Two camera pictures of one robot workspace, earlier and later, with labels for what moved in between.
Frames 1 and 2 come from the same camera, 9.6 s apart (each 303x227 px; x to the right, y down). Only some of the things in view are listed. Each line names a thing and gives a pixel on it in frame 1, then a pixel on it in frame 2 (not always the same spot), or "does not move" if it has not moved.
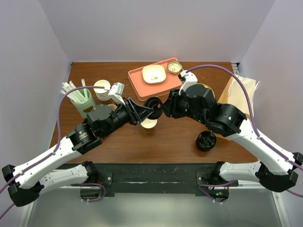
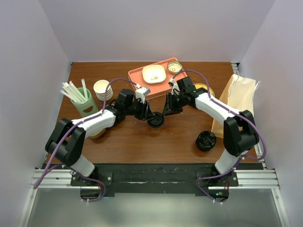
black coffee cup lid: x=155 y=103 -> x=157 y=121
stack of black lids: x=205 y=140 does not move
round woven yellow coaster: x=207 y=87 does not move
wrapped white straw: x=77 y=91 does not move
